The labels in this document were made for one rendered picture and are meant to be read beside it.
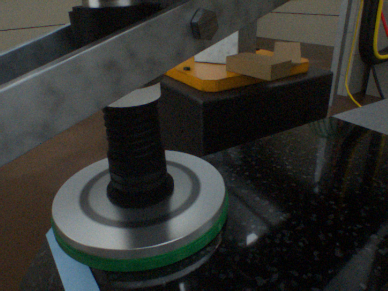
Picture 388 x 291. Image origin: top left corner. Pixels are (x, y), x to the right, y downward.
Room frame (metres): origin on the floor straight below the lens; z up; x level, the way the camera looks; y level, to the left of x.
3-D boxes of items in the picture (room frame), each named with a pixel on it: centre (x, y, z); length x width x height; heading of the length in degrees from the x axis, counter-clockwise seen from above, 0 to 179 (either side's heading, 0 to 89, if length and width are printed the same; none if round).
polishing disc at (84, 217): (0.35, 0.07, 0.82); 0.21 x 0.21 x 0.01
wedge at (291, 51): (1.28, -0.37, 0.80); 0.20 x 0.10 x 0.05; 165
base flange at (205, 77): (1.34, -0.14, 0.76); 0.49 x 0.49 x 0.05; 29
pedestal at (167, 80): (1.34, -0.14, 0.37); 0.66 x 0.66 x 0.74; 29
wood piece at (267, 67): (1.09, -0.22, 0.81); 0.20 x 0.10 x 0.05; 37
